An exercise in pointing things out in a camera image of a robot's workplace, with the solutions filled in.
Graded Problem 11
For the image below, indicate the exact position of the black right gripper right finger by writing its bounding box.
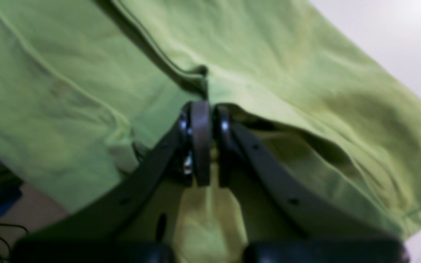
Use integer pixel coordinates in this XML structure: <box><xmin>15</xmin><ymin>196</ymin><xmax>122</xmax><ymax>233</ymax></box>
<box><xmin>214</xmin><ymin>105</ymin><xmax>410</xmax><ymax>263</ymax></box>

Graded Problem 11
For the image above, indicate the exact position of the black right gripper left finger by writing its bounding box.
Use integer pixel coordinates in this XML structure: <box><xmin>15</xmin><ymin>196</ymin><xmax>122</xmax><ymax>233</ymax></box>
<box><xmin>11</xmin><ymin>101</ymin><xmax>212</xmax><ymax>263</ymax></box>

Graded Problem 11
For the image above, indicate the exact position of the green T-shirt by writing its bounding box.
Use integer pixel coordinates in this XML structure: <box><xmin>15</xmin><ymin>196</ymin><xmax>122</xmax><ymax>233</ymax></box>
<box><xmin>0</xmin><ymin>0</ymin><xmax>421</xmax><ymax>263</ymax></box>

